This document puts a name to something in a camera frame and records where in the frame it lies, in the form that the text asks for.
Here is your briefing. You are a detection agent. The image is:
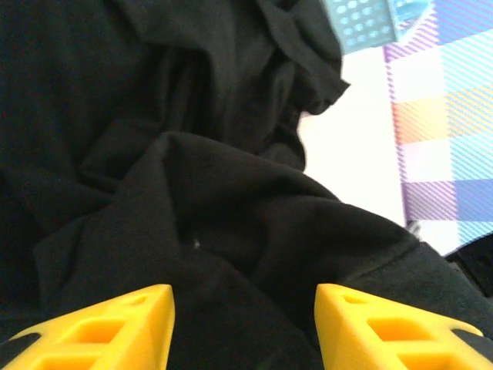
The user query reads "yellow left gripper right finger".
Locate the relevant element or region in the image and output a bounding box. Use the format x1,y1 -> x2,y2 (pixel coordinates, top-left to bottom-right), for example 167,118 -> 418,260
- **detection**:
314,284 -> 485,370

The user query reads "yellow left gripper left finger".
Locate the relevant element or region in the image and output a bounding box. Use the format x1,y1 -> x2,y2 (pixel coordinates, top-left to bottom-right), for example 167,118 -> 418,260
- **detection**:
0,284 -> 176,370

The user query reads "black t-shirt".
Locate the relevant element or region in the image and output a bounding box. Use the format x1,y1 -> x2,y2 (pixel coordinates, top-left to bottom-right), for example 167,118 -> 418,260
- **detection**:
0,0 -> 493,370

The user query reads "light blue plastic basket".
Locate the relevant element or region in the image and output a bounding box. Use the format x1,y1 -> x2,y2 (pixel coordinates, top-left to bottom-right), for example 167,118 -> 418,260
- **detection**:
323,0 -> 432,53

